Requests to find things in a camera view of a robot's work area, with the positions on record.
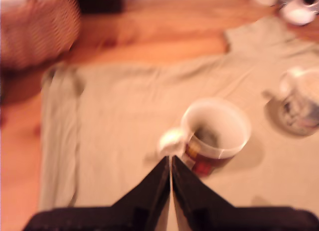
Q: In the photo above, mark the small white round camera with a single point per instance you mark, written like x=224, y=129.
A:
x=297, y=14

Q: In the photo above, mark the grey coffee capsule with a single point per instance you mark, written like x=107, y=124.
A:
x=208, y=136

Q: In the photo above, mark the beige cloth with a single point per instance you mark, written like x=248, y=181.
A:
x=124, y=111

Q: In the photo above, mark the dark red illustrated mug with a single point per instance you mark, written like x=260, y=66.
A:
x=224, y=116

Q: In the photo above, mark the white blue illustrated mug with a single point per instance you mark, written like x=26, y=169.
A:
x=301, y=103

